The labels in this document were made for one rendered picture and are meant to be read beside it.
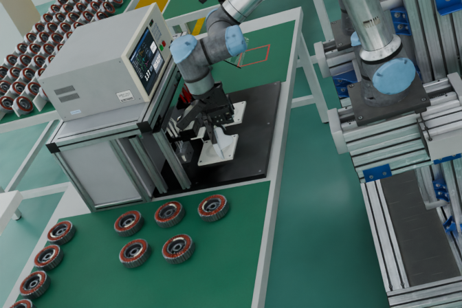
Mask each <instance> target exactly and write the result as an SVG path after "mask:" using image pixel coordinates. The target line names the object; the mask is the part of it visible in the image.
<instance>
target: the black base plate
mask: <svg viewBox="0 0 462 308"><path fill-rule="evenodd" d="M280 92H281V82H280V81H277V82H272V83H269V84H265V85H260V86H257V87H251V88H248V89H243V90H239V91H234V92H231V93H226V95H229V97H230V99H231V101H232V104H234V103H238V102H243V101H246V106H245V111H244V114H243V120H242V123H239V124H233V125H230V126H225V129H226V131H223V133H224V134H225V135H236V134H238V136H239V137H238V140H237V143H236V149H235V152H234V158H233V159H231V160H226V161H222V162H216V163H212V164H206V165H202V166H199V165H198V161H199V157H200V155H201V151H202V148H203V142H202V141H201V138H198V139H194V140H191V139H187V140H182V141H183V142H187V141H189V142H190V144H191V146H192V148H193V150H194V152H193V154H192V159H191V161H190V162H188V163H184V164H181V165H182V167H183V169H184V170H185V172H186V174H187V176H188V178H189V180H190V182H191V185H190V188H186V189H183V188H182V187H181V185H180V183H179V181H178V180H177V178H176V176H175V174H174V172H173V170H172V168H171V167H170V165H169V163H168V161H167V159H166V160H165V162H164V165H163V168H162V171H161V175H162V177H163V179H164V181H165V182H166V184H167V186H168V189H167V192H165V193H164V192H163V193H162V194H160V192H159V190H158V189H157V187H155V190H154V192H153V196H154V198H158V197H165V196H169V195H176V194H180V193H187V192H192V191H196V190H203V189H207V188H214V187H218V186H225V185H229V184H236V183H241V182H247V181H252V180H255V179H262V178H266V176H267V168H268V164H269V159H270V151H271V147H272V139H273V134H274V126H275V121H276V114H277V109H278V101H279V97H280ZM202 127H206V126H205V124H204V122H203V124H202ZM203 140H204V141H207V140H210V138H209V136H208V132H207V130H205V133H204V136H203Z"/></svg>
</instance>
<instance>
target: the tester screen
mask: <svg viewBox="0 0 462 308"><path fill-rule="evenodd" d="M153 41H154V40H153V38H152V36H151V34H150V32H149V30H148V29H147V31H146V32H145V34H144V36H143V38H142V40H141V41H140V44H139V45H138V47H137V49H136V50H135V52H134V54H133V56H132V57H131V60H130V61H131V63H132V65H133V67H134V68H135V70H136V72H137V74H138V76H139V78H140V80H141V81H142V84H143V85H144V88H145V90H146V86H147V85H148V83H149V80H150V79H151V76H152V74H153V72H155V70H154V68H153V66H152V64H151V63H152V61H153V59H154V57H155V55H156V53H157V51H158V48H156V50H155V52H154V54H153V56H152V58H151V60H149V58H148V56H147V52H148V51H149V49H150V47H151V45H152V43H153ZM163 62H164V60H163V61H162V64H163ZM162 64H161V66H162ZM161 66H160V68H161ZM160 68H159V70H160ZM148 69H149V71H150V73H151V75H150V77H149V79H148V81H146V79H145V75H146V73H147V71H148ZM159 70H158V72H157V73H156V72H155V77H154V79H153V82H152V83H151V86H150V87H149V89H148V91H147V90H146V92H147V93H148V94H149V91H150V90H151V87H152V86H153V83H154V81H155V79H156V77H157V75H158V73H159Z"/></svg>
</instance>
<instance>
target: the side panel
mask: <svg viewBox="0 0 462 308"><path fill-rule="evenodd" d="M52 155H53V157H54V158H55V160H56V161H57V162H58V164H59V166H60V167H61V168H62V170H63V172H64V173H65V174H66V176H67V178H68V179H69V181H70V182H71V183H72V185H73V186H74V188H75V189H76V191H77V192H78V194H79V195H80V197H81V198H82V200H83V201H84V203H85V204H86V206H87V207H88V209H89V210H90V211H91V212H94V211H95V212H99V211H103V210H110V209H114V208H121V207H125V206H132V205H137V204H144V203H147V202H151V201H152V198H153V197H152V196H150V197H149V194H148V193H147V191H146V189H145V188H144V186H143V185H142V182H141V181H140V179H139V178H138V176H137V175H136V173H135V171H134V170H133V167H132V166H131V164H130V163H129V161H128V159H127V157H126V156H125V154H124V152H123V151H122V149H121V148H120V145H119V144H118V142H117V141H116V139H114V140H109V141H106V142H100V143H97V144H91V145H87V146H82V147H78V148H73V149H69V150H66V151H61V152H57V153H52Z"/></svg>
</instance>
